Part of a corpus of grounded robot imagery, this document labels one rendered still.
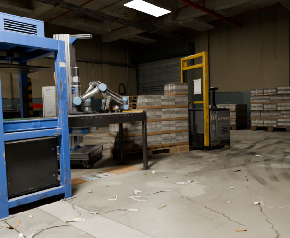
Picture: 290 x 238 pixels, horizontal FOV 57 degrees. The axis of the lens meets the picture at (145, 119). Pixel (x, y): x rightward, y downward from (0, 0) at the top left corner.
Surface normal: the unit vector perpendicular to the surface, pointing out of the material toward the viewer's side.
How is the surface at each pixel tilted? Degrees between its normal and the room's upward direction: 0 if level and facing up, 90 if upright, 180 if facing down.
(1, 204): 90
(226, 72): 90
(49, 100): 90
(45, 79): 90
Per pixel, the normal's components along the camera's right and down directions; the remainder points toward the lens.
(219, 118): 0.46, 0.04
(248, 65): -0.69, 0.06
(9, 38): 0.73, 0.01
